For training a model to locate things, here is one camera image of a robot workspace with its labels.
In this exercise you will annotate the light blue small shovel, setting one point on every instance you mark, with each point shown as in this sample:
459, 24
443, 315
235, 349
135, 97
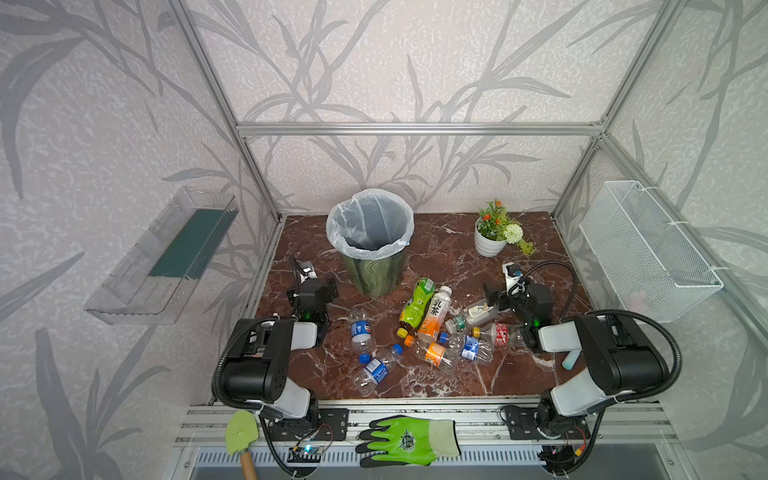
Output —
571, 359

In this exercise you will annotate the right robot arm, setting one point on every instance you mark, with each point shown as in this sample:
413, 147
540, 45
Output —
628, 357

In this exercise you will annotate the white wire mesh basket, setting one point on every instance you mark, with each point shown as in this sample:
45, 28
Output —
651, 264

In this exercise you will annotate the left circuit board with wires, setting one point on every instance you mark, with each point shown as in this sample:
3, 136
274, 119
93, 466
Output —
311, 447

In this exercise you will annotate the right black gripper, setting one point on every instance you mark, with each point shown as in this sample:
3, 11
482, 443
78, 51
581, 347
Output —
504, 297

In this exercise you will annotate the right circuit board with wires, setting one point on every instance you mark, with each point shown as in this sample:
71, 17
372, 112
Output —
563, 459

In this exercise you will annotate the orange label white cap bottle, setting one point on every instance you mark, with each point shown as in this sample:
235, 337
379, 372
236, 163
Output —
435, 315

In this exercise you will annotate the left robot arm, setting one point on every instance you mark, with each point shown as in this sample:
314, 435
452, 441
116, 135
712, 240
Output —
252, 372

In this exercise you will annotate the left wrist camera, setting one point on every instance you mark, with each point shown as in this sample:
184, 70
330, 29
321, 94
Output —
303, 270

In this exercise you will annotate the clear plastic box with card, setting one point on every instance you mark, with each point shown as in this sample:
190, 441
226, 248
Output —
480, 313

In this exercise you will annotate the clear acrylic wall shelf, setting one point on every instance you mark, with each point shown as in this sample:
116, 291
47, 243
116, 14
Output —
157, 277

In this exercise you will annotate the clear plastic bin liner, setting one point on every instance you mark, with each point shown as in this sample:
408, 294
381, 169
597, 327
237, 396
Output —
373, 224

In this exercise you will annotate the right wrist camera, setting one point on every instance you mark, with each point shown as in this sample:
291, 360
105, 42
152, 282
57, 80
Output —
513, 275

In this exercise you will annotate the green label drink bottle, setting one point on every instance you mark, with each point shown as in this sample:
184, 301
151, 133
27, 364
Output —
413, 312

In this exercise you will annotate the circuit board with wires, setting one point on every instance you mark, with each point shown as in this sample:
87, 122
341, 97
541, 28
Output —
311, 447
563, 459

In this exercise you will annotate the green and black work glove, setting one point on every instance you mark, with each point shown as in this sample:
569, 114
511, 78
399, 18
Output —
404, 440

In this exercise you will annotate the white pot with artificial flowers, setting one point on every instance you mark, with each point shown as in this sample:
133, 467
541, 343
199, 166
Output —
495, 229

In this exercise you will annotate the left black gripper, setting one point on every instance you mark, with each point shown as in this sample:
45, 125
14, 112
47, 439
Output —
306, 288

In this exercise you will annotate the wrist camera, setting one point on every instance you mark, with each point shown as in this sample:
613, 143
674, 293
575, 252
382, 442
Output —
303, 270
513, 275

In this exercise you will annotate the clear bottle with blue label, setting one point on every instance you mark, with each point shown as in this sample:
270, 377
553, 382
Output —
361, 331

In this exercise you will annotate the blue cap pepsi bottle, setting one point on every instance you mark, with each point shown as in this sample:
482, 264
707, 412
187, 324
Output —
376, 369

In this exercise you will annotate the yellow cap red label bottle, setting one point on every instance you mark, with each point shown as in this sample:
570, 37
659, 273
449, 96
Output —
501, 335

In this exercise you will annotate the green wood-pattern trash bin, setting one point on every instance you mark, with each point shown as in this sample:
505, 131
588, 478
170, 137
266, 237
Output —
379, 277

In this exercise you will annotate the blue cap blue label bottle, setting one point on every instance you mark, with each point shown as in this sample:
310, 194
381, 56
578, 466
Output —
478, 350

